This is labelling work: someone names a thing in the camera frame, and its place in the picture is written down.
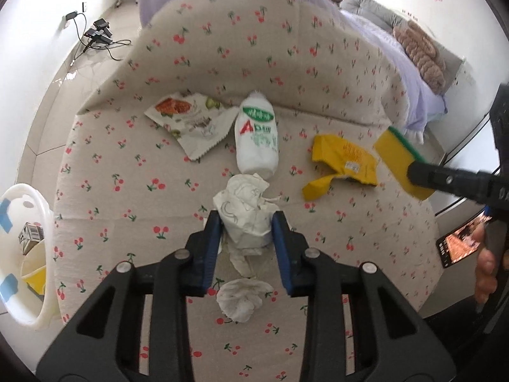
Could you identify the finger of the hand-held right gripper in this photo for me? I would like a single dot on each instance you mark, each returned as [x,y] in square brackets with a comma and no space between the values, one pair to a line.
[449,180]

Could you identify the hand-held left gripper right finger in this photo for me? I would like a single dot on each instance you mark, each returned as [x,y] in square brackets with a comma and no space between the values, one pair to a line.
[284,258]

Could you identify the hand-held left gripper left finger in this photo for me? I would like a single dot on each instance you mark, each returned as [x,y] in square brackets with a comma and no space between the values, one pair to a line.
[210,254]

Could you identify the large white tissue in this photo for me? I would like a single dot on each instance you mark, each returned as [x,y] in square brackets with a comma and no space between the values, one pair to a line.
[246,215]

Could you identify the yellow sponge green backing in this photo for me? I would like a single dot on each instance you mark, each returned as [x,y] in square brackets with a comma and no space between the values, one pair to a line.
[397,155]

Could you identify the white plastic bin blue patches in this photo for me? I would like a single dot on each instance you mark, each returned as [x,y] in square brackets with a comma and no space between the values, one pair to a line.
[37,207]

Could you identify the light blue milk carton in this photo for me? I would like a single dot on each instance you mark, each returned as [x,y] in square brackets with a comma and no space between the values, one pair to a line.
[31,232]

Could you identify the person's right hand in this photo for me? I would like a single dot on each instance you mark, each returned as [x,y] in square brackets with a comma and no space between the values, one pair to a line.
[487,270]

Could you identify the small crumpled white tissue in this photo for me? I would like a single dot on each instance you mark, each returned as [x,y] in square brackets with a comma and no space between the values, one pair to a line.
[242,298]

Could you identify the cherry print cloth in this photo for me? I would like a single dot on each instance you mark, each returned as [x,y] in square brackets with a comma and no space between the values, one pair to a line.
[338,246]

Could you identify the bed with frilled sheet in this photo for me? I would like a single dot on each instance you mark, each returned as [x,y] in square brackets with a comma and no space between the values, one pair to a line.
[413,133]

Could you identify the phone with lit screen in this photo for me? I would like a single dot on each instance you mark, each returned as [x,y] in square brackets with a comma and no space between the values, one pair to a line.
[457,244]

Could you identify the yellow paper packet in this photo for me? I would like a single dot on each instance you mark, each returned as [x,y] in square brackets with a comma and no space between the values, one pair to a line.
[342,159]

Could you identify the brown plush pillow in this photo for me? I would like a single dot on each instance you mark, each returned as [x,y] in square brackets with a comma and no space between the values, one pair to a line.
[423,55]

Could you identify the white drink bottle green label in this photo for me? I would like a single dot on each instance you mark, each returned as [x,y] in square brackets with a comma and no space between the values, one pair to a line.
[256,147]

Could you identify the white snack wrapper food print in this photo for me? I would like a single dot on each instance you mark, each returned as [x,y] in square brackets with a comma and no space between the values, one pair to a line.
[187,121]

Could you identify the grey pillow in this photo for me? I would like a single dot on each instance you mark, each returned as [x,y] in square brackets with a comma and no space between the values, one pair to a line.
[370,8]

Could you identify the black chargers on floor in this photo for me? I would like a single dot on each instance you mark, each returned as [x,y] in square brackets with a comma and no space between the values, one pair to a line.
[97,34]

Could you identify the black wall charger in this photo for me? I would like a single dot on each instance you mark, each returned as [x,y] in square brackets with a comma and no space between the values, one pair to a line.
[71,16]

